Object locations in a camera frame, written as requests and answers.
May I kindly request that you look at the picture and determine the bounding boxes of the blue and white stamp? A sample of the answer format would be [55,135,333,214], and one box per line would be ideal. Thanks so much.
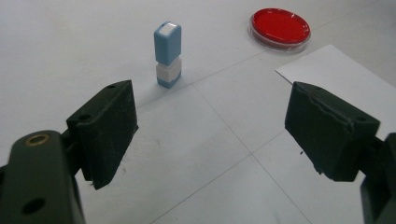
[153,21,183,84]

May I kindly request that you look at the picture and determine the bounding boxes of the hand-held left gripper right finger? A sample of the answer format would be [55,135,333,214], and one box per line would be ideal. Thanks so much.
[284,81,381,183]

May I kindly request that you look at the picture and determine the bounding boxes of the round red ink pad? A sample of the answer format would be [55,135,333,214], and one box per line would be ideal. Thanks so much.
[247,7,312,53]

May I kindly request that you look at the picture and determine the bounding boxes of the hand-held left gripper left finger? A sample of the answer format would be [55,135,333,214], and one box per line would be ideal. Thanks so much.
[62,79,139,190]

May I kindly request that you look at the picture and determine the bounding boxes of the white paper sheet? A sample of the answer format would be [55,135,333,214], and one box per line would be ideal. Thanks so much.
[275,44,396,141]

